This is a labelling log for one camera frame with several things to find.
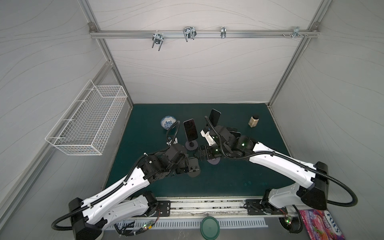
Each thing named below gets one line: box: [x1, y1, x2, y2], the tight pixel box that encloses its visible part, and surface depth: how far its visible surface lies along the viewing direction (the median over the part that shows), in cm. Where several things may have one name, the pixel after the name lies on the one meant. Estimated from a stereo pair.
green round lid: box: [200, 216, 220, 240], surface depth 62 cm
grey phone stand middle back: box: [185, 140, 198, 151], surface depth 100 cm
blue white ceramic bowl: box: [160, 115, 177, 130], surface depth 110 cm
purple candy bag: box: [299, 209, 346, 240], surface depth 69 cm
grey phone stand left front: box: [187, 157, 201, 178], surface depth 83 cm
